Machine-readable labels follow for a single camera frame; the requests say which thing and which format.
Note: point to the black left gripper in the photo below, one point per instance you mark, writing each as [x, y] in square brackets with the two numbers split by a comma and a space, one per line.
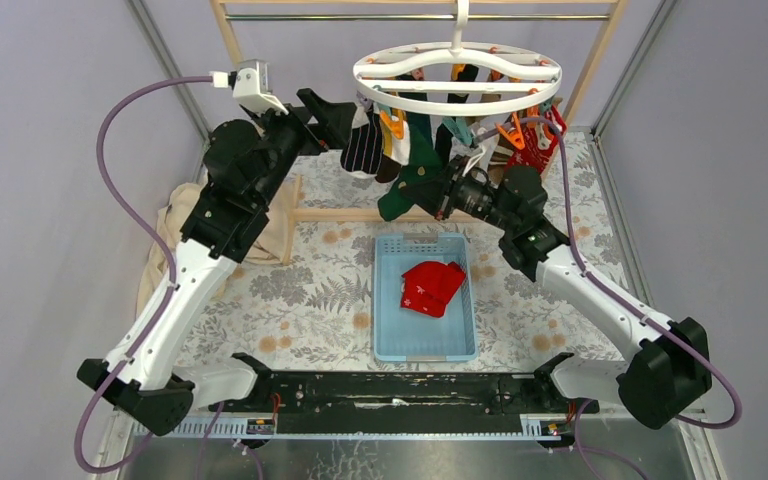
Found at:
[329, 131]

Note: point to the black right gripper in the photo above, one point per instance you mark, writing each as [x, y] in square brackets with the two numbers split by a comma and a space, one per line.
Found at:
[451, 188]

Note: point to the dark green sock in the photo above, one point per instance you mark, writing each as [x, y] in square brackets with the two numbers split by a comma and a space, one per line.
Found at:
[423, 163]

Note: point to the plain red sock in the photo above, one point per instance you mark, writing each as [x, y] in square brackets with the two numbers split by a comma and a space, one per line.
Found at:
[451, 274]

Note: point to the red snowflake sock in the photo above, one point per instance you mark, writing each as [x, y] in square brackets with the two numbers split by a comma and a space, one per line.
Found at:
[427, 298]

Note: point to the white round clip hanger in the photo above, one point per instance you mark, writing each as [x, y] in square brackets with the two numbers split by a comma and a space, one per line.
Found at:
[448, 78]

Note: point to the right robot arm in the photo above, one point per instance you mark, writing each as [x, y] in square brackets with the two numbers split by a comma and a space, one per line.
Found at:
[661, 370]

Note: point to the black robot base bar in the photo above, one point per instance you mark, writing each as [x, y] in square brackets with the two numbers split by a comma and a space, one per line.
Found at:
[403, 403]

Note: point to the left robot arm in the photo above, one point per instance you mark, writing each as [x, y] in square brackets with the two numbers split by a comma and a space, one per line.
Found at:
[140, 375]

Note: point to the black striped sock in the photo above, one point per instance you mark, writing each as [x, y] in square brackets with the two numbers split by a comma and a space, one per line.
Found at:
[362, 156]

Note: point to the red patterned sock pair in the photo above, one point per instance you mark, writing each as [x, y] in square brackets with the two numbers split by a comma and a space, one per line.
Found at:
[541, 131]

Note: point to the tan brown sock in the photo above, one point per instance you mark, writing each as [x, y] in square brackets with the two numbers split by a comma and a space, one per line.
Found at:
[483, 122]

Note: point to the beige crumpled cloth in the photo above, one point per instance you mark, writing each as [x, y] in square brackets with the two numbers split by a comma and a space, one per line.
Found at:
[271, 247]

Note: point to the light blue plastic basket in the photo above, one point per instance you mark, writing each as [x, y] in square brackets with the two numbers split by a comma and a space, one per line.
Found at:
[401, 335]

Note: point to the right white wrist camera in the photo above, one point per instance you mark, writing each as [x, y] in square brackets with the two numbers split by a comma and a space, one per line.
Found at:
[474, 159]

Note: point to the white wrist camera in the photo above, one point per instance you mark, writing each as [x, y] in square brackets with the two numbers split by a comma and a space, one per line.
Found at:
[474, 159]
[249, 87]

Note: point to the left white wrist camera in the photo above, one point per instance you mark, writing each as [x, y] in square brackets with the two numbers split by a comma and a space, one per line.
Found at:
[249, 87]

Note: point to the wooden drying rack frame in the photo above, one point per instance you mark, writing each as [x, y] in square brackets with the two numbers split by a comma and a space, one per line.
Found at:
[611, 20]

